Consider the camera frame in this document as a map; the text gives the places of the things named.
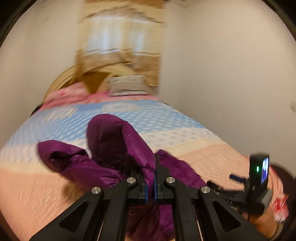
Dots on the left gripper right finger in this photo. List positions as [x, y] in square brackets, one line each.
[161, 192]

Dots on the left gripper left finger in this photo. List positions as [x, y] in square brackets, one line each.
[138, 193]

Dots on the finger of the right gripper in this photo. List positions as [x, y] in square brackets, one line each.
[236, 178]
[232, 195]

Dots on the purple down jacket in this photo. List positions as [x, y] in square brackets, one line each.
[104, 212]

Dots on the person's right hand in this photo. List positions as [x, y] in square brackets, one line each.
[264, 223]

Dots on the polka dot bed sheet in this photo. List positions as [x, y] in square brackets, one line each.
[32, 194]

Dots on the striped grey pillow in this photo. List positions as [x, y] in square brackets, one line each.
[127, 85]

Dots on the pink folded blanket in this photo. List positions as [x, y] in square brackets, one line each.
[69, 95]

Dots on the cream wooden headboard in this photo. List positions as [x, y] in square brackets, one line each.
[92, 80]

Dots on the beige curtain behind headboard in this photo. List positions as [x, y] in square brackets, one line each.
[121, 32]

